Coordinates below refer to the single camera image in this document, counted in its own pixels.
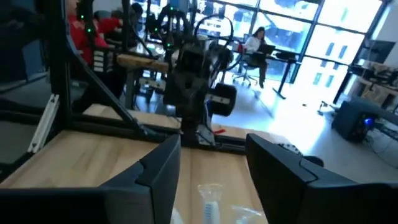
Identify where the white aluminium profile bar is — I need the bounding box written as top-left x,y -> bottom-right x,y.
27,93 -> 60,154

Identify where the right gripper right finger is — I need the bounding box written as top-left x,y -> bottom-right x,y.
245,133 -> 398,224

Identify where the black office chair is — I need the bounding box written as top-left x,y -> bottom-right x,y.
232,43 -> 259,88

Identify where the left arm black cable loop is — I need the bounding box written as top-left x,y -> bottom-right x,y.
193,14 -> 234,74

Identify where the wooden workbench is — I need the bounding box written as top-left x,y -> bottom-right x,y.
351,60 -> 398,108

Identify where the black office desk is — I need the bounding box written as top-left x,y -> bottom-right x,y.
267,49 -> 301,100

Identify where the black computer tower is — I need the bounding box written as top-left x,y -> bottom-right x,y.
331,98 -> 379,143

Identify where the person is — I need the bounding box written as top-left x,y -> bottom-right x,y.
128,2 -> 144,26
244,26 -> 270,90
67,0 -> 109,66

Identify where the neighbouring wooden table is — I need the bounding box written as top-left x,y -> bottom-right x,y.
117,53 -> 170,74

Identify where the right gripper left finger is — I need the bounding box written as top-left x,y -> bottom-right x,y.
0,135 -> 182,224

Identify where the black laptop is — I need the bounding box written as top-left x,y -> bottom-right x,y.
257,43 -> 277,55

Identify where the purple white toothbrush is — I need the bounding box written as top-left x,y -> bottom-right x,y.
230,204 -> 264,224

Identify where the black monitor on stand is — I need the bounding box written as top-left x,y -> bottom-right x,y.
356,39 -> 396,65

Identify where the blue white toothbrush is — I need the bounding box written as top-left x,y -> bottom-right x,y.
197,182 -> 225,224

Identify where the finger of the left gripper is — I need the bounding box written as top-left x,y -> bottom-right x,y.
182,110 -> 193,146
191,108 -> 203,146

